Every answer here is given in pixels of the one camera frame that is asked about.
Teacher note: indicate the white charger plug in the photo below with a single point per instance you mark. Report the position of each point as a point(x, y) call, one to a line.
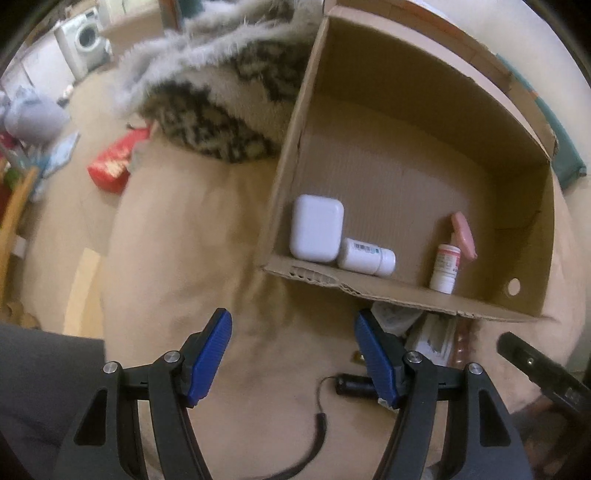
point(395, 319)

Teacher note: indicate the brown cardboard box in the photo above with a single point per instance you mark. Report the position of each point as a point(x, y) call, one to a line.
point(405, 132)

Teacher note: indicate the grey plastic bag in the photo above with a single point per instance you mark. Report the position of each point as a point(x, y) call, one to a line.
point(34, 118)

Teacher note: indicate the white red-label medicine bottle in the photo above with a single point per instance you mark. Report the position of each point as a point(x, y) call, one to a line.
point(445, 269)

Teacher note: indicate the white remote control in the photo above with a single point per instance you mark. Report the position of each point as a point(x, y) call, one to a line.
point(434, 337)

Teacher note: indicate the white lying pill bottle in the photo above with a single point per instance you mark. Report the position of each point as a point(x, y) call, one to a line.
point(366, 258)

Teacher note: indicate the white washing machine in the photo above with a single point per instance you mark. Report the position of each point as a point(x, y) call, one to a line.
point(82, 44)

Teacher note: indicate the wooden chair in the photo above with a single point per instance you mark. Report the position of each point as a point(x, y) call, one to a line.
point(11, 221)

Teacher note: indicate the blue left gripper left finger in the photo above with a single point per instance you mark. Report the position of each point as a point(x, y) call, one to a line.
point(202, 354)

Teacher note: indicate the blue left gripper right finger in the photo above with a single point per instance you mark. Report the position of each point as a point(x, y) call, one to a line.
point(383, 353)

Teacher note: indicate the white earbuds case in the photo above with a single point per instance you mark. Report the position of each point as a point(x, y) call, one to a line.
point(316, 228)

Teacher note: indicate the red package on floor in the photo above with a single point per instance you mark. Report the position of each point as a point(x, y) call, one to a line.
point(109, 170)

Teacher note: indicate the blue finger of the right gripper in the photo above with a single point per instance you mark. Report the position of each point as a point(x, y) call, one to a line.
point(554, 381)

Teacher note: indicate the black flashlight with strap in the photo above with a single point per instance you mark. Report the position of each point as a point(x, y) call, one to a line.
point(348, 385)

